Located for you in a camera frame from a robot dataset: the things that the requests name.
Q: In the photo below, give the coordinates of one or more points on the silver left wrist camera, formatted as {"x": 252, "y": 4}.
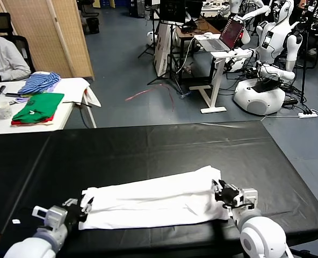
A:
{"x": 55, "y": 215}

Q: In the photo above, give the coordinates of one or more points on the white side table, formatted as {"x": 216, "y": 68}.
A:
{"x": 62, "y": 115}

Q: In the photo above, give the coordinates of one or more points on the white laptop stand desk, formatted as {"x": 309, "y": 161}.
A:
{"x": 215, "y": 80}

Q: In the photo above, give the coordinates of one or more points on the black tripod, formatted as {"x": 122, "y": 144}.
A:
{"x": 153, "y": 32}

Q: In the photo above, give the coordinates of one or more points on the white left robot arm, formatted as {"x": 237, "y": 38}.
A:
{"x": 38, "y": 244}

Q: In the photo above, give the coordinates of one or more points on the grey laptop with red screen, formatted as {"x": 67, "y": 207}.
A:
{"x": 215, "y": 44}

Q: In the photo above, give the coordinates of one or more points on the white power strip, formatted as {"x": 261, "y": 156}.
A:
{"x": 308, "y": 115}

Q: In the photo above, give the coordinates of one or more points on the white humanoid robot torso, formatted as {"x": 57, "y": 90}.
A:
{"x": 235, "y": 6}

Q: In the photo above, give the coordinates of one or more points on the black office chair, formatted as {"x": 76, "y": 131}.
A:
{"x": 22, "y": 45}

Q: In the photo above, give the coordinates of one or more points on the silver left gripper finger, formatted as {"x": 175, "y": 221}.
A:
{"x": 70, "y": 202}
{"x": 89, "y": 205}

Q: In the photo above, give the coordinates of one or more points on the black phone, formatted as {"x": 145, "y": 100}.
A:
{"x": 12, "y": 94}

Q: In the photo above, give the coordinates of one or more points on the white printed board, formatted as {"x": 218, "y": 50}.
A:
{"x": 161, "y": 51}

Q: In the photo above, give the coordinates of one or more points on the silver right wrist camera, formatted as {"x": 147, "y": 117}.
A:
{"x": 249, "y": 197}

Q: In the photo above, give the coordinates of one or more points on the white round device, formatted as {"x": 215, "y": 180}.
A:
{"x": 150, "y": 37}

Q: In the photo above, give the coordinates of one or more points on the red folded shirt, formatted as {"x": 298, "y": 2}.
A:
{"x": 16, "y": 123}

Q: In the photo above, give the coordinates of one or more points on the white humanoid robot on base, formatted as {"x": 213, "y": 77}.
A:
{"x": 274, "y": 40}

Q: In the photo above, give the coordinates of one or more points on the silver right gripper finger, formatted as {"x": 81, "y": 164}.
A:
{"x": 216, "y": 187}
{"x": 230, "y": 188}

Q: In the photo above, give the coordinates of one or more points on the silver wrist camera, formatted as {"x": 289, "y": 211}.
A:
{"x": 55, "y": 215}
{"x": 249, "y": 197}

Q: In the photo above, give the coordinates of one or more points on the green folded shirt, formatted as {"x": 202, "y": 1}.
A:
{"x": 40, "y": 107}

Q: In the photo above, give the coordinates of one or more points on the small white tag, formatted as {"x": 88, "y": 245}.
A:
{"x": 15, "y": 221}

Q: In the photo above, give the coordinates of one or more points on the white computer mouse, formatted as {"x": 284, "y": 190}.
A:
{"x": 208, "y": 34}

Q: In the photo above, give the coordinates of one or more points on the lavender folded cloth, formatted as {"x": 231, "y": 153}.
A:
{"x": 53, "y": 87}

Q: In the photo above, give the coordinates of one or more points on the white cloth bag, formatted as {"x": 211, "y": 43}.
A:
{"x": 70, "y": 90}

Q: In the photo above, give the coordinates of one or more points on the bamboo folding screen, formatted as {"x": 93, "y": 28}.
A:
{"x": 40, "y": 32}

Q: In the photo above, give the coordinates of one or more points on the white paper cup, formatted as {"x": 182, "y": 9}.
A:
{"x": 3, "y": 110}

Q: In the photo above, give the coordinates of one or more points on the brown wooden desk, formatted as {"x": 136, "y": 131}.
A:
{"x": 202, "y": 27}

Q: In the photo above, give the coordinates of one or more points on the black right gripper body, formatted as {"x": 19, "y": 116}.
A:
{"x": 228, "y": 199}

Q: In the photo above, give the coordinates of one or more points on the black monitor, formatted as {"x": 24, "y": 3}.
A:
{"x": 172, "y": 10}

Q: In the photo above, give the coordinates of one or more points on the white t-shirt with red print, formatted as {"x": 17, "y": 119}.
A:
{"x": 153, "y": 201}

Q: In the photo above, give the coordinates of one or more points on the seated person in white hoodie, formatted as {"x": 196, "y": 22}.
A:
{"x": 6, "y": 59}

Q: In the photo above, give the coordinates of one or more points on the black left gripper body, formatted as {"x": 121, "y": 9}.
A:
{"x": 75, "y": 213}

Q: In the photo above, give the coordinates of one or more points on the black stand pole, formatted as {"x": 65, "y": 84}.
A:
{"x": 304, "y": 67}

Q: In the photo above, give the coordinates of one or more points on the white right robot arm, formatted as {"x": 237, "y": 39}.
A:
{"x": 263, "y": 236}

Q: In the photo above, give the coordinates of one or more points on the black trash bin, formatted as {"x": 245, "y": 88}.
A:
{"x": 93, "y": 25}

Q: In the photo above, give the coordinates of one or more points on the blue striped clothes pile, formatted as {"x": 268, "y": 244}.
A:
{"x": 40, "y": 80}

